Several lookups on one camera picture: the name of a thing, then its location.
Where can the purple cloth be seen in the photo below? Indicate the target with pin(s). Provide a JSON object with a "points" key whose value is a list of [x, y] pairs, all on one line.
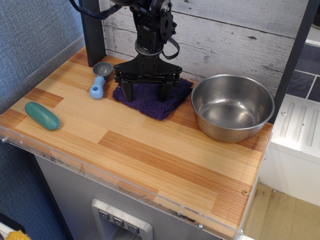
{"points": [[145, 98]]}

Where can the stainless steel pot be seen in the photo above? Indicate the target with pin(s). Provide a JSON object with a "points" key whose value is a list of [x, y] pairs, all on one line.
{"points": [[231, 108]]}

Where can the silver dispenser button panel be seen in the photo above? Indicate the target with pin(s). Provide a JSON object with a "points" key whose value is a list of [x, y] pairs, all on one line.
{"points": [[115, 224]]}

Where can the white ridged side counter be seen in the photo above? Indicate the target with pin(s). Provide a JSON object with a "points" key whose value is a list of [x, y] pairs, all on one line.
{"points": [[292, 159]]}

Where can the yellow object at corner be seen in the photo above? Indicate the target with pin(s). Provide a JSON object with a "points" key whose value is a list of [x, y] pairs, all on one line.
{"points": [[17, 235]]}

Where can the blue grey toy spoon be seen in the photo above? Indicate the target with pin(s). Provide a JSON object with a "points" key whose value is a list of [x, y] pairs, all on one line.
{"points": [[102, 71]]}

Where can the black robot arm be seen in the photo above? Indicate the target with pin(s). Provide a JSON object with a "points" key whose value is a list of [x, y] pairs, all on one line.
{"points": [[155, 27]]}

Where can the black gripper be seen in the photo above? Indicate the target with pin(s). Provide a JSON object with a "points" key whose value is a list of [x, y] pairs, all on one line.
{"points": [[147, 70]]}

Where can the green oblong toy vegetable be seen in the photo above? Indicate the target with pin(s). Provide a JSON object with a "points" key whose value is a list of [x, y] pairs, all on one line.
{"points": [[42, 115]]}

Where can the dark grey right post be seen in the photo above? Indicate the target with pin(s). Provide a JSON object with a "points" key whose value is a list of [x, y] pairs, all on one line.
{"points": [[296, 50]]}

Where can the dark grey post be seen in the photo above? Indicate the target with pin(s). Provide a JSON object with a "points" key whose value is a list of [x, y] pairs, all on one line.
{"points": [[296, 50], [94, 39]]}

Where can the dark grey left post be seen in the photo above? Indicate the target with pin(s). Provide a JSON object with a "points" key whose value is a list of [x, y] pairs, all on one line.
{"points": [[94, 39]]}

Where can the clear acrylic front guard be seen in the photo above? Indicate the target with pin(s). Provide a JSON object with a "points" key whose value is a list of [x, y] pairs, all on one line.
{"points": [[74, 184]]}

